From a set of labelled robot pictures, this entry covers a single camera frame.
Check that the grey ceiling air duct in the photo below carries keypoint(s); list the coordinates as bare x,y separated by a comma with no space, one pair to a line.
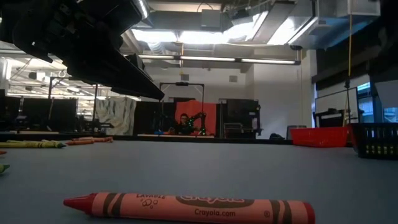
186,20

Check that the black cabinet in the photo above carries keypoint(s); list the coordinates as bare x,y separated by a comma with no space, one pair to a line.
236,107

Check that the person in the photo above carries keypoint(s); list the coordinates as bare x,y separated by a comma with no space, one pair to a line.
183,127

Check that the black partition panel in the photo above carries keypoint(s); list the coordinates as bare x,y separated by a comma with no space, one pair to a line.
152,118
37,113

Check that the whiteboard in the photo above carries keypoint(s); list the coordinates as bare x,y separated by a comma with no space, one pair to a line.
335,102

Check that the red plastic basket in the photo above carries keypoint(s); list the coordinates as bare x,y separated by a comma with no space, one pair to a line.
317,137

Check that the white patterned cloth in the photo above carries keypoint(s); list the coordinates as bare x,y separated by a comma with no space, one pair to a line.
115,115

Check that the black plastic basket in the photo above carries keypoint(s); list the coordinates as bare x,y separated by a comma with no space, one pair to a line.
376,140

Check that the fluorescent ceiling light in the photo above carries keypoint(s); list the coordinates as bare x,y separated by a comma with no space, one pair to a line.
217,58

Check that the orange backdrop cloth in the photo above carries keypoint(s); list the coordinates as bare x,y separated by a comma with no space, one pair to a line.
210,115

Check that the grey table mat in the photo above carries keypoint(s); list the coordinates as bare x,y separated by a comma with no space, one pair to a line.
326,180

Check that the black gantry frame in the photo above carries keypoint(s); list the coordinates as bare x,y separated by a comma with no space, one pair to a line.
182,84

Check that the black metal frame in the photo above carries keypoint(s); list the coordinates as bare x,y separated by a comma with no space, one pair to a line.
94,109

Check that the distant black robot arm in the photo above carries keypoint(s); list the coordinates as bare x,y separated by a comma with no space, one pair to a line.
200,123

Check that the black aluminium table frame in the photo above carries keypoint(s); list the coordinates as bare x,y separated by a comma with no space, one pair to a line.
124,137

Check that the yellow green crayon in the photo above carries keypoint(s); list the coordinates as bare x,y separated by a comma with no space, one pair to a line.
21,141
31,145
3,168

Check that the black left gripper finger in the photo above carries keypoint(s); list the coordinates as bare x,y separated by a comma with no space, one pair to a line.
138,62
118,77

